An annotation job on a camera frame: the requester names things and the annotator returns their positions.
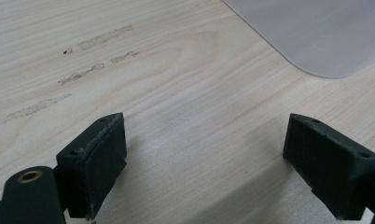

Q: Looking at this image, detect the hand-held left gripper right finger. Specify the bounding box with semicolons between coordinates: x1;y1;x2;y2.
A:
283;113;375;221

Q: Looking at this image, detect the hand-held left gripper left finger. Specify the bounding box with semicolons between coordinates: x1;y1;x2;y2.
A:
55;112;128;221

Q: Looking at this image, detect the clear plastic storage box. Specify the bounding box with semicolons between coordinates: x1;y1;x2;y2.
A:
221;0;375;79

